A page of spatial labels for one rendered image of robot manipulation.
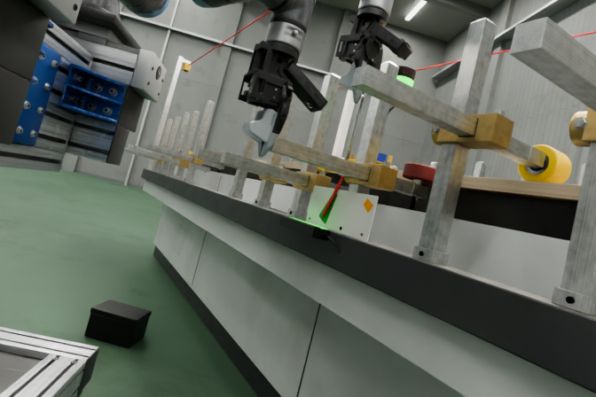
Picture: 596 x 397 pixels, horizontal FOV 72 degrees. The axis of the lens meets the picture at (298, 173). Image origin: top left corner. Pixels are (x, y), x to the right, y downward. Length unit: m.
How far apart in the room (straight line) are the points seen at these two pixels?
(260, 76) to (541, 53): 0.48
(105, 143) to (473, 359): 0.83
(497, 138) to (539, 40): 0.34
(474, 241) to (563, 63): 0.60
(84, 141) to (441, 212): 0.76
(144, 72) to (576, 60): 0.82
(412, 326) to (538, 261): 0.28
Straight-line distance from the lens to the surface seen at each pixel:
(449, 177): 0.78
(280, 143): 0.80
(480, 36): 0.86
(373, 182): 0.91
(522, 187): 0.93
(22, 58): 0.64
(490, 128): 0.75
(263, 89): 0.77
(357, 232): 0.91
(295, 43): 0.81
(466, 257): 1.00
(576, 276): 0.64
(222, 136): 12.23
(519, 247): 0.94
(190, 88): 12.59
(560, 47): 0.46
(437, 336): 0.78
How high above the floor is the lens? 0.75
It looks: 4 degrees up
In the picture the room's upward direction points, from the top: 14 degrees clockwise
